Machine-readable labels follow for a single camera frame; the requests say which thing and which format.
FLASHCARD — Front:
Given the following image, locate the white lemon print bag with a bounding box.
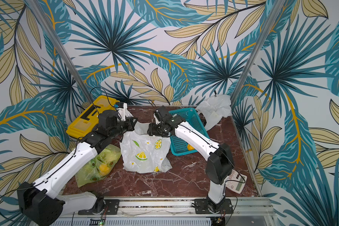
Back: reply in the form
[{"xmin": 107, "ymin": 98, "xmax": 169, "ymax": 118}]
[{"xmin": 119, "ymin": 122, "xmax": 172, "ymax": 174}]

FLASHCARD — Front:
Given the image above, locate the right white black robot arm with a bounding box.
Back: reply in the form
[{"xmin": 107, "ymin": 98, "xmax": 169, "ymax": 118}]
[{"xmin": 147, "ymin": 106, "xmax": 234, "ymax": 213}]

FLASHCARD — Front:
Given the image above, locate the yellow black toolbox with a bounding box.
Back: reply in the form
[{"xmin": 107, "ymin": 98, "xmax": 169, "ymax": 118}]
[{"xmin": 66, "ymin": 95, "xmax": 118, "ymax": 138}]

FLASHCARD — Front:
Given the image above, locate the metal frame pole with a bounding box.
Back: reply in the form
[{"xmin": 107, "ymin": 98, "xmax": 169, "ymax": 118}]
[
  {"xmin": 231, "ymin": 1, "xmax": 285, "ymax": 105},
  {"xmin": 26, "ymin": 0, "xmax": 93, "ymax": 102}
]

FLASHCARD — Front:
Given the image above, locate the left metal frame pole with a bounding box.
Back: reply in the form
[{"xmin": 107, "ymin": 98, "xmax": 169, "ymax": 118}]
[{"xmin": 26, "ymin": 0, "xmax": 93, "ymax": 102}]

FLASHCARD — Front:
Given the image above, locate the orange pear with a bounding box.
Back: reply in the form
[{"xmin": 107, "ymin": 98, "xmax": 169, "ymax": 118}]
[{"xmin": 187, "ymin": 144, "xmax": 195, "ymax": 151}]

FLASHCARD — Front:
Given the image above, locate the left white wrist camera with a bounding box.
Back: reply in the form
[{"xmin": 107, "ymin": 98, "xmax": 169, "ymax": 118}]
[{"xmin": 114, "ymin": 102, "xmax": 133, "ymax": 121}]

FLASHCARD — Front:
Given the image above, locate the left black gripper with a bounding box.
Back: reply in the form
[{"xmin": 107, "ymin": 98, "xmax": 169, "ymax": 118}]
[{"xmin": 109, "ymin": 116, "xmax": 139, "ymax": 138}]

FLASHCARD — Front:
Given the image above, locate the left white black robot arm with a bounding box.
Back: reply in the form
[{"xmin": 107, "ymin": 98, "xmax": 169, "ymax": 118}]
[{"xmin": 17, "ymin": 109, "xmax": 137, "ymax": 226}]

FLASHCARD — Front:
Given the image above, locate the plain white plastic bag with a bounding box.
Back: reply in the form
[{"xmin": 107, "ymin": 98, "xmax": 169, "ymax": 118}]
[{"xmin": 196, "ymin": 95, "xmax": 232, "ymax": 131}]

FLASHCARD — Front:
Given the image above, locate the green plastic bag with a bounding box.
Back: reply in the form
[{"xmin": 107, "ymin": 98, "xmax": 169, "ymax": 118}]
[{"xmin": 75, "ymin": 145, "xmax": 121, "ymax": 187}]

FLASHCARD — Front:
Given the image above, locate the teal plastic basket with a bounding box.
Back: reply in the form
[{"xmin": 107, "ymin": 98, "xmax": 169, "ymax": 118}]
[{"xmin": 169, "ymin": 108, "xmax": 216, "ymax": 159}]

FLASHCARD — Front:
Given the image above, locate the yellow pear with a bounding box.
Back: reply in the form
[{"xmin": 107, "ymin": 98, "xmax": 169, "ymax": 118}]
[{"xmin": 98, "ymin": 164, "xmax": 111, "ymax": 177}]

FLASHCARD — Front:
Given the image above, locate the right metal frame pole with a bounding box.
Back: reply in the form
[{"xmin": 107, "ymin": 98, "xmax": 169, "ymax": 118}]
[{"xmin": 231, "ymin": 1, "xmax": 285, "ymax": 105}]

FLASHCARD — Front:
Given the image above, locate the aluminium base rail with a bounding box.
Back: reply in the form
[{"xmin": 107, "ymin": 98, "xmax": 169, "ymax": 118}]
[{"xmin": 53, "ymin": 197, "xmax": 280, "ymax": 226}]

